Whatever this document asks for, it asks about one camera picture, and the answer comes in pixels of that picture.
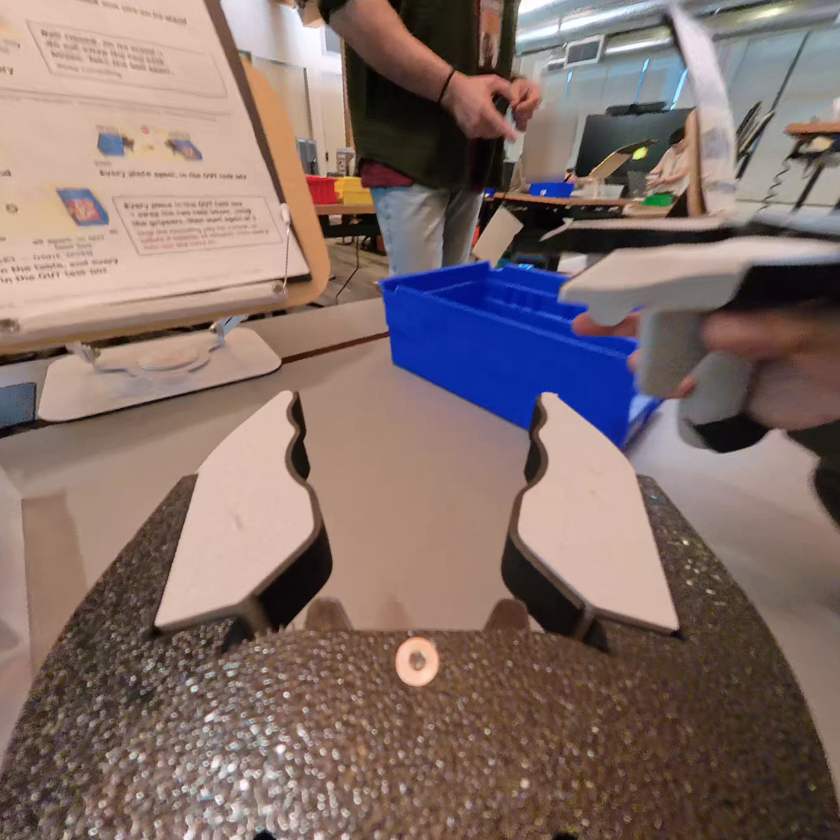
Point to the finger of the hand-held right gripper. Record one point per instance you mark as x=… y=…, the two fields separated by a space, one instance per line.
x=656 y=279
x=643 y=233

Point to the red plastic bin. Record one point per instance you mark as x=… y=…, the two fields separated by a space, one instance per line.
x=323 y=190

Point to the person's right hand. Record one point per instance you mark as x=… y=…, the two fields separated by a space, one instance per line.
x=787 y=367

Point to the small blue bin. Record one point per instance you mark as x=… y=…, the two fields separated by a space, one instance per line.
x=551 y=190

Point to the background document stand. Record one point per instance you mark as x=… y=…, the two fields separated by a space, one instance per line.
x=705 y=118

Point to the wooden background desk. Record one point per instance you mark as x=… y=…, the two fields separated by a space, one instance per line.
x=577 y=202

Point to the yellow plastic bin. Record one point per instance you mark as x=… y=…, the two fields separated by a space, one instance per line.
x=354 y=191

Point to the black monitor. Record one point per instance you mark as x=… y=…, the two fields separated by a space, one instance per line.
x=623 y=141

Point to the blue plastic bin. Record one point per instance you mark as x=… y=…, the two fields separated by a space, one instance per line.
x=485 y=328

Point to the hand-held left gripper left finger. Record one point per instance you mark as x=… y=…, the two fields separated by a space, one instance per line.
x=249 y=525

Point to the wooden document stand with sheet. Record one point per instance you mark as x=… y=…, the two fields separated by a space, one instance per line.
x=131 y=164

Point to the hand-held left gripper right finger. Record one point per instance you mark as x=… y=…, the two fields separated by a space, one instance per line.
x=590 y=525

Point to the grey desk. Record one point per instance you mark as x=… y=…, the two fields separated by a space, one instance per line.
x=407 y=459

